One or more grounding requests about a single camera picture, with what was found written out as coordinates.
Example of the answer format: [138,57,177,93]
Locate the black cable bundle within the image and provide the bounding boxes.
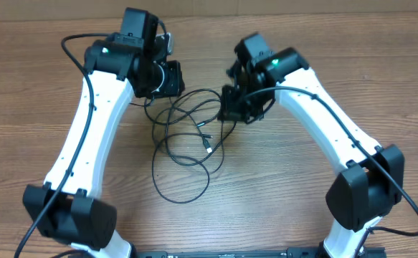
[129,88,237,205]

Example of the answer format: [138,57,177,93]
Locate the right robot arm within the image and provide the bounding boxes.
[218,33,404,257]

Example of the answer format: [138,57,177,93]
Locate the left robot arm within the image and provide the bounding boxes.
[23,8,184,257]

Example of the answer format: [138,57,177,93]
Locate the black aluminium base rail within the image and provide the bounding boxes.
[133,246,387,258]

